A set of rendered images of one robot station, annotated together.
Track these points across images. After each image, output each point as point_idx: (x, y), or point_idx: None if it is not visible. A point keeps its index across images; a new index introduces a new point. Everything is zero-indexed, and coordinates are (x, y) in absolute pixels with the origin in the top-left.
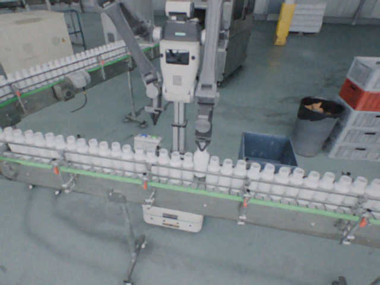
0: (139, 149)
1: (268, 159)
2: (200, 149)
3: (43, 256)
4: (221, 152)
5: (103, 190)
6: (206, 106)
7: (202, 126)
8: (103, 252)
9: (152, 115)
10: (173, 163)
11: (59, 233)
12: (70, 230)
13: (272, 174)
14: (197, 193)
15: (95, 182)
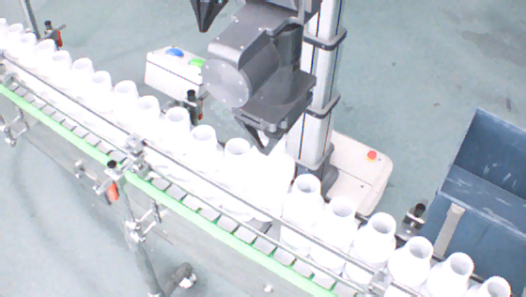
0: (120, 94)
1: (519, 197)
2: (257, 148)
3: (23, 229)
4: (442, 130)
5: (68, 160)
6: (266, 16)
7: (223, 85)
8: (111, 263)
9: (194, 4)
10: (193, 158)
11: (55, 199)
12: (73, 200)
13: (461, 287)
14: (248, 256)
15: (53, 139)
